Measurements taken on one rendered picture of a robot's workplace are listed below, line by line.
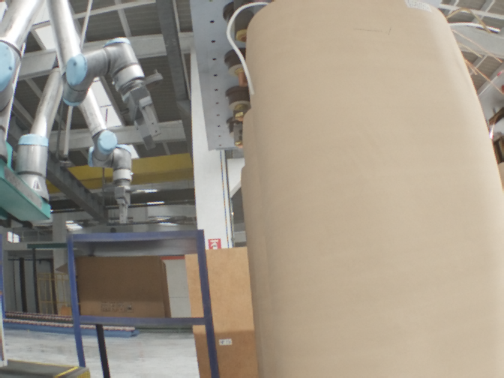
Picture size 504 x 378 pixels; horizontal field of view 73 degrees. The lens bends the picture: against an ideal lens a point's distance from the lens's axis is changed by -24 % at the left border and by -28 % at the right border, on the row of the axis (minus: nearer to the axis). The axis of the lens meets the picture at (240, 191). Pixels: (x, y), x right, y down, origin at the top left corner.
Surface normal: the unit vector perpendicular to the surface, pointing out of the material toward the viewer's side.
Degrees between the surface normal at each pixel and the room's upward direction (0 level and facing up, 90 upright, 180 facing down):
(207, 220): 90
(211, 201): 90
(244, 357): 90
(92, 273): 90
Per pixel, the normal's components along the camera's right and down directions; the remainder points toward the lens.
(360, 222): -0.23, -0.25
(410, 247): 0.01, -0.28
